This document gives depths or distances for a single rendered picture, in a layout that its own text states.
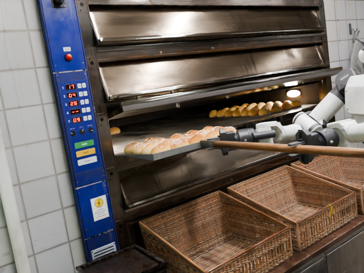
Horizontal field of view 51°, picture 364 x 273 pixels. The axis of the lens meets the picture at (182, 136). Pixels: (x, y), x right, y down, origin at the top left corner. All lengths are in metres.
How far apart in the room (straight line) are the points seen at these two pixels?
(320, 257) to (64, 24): 1.63
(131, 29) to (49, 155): 0.72
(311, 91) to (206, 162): 1.28
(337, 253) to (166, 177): 0.98
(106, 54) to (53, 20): 0.28
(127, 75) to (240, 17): 0.88
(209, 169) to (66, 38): 1.04
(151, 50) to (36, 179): 0.84
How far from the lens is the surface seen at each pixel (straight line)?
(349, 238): 2.33
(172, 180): 2.03
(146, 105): 1.77
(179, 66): 2.10
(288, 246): 2.01
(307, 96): 3.18
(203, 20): 2.25
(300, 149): 1.39
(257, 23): 2.54
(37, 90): 1.72
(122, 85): 1.87
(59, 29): 1.77
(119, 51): 1.90
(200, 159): 2.17
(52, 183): 1.75
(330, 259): 2.20
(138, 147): 1.79
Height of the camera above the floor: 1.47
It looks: 7 degrees down
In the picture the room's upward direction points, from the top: 8 degrees counter-clockwise
